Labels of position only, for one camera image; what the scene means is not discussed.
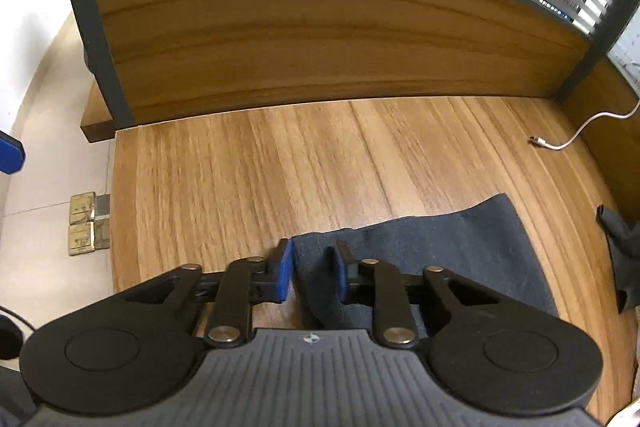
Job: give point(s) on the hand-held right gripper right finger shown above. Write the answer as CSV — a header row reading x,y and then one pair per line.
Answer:
x,y
341,277

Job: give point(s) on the dark grey pants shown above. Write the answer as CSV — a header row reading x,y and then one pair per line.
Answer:
x,y
450,247

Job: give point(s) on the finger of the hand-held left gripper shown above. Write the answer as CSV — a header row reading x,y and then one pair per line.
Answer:
x,y
10,154

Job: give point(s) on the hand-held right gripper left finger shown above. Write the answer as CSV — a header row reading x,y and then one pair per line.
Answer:
x,y
284,272

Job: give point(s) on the black hanging garment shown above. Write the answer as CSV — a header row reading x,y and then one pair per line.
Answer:
x,y
622,257

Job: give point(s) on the brass floor socket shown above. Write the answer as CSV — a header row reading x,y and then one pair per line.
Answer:
x,y
82,208
87,239

